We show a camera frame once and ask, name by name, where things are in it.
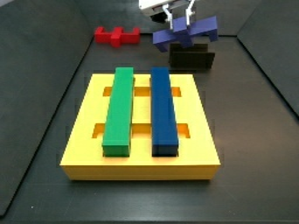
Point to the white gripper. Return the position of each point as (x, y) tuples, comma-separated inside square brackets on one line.
[(158, 10)]

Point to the purple cross-shaped block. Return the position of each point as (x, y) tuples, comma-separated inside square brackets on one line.
[(182, 33)]

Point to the black angle fixture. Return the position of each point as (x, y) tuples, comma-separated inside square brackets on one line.
[(194, 57)]

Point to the yellow slotted board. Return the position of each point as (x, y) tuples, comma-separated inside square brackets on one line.
[(84, 162)]

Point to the red cross-shaped block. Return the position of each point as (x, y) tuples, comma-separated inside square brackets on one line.
[(116, 37)]

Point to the blue bar block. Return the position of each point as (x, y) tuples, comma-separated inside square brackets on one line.
[(164, 131)]

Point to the green bar block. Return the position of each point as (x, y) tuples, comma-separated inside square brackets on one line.
[(116, 139)]

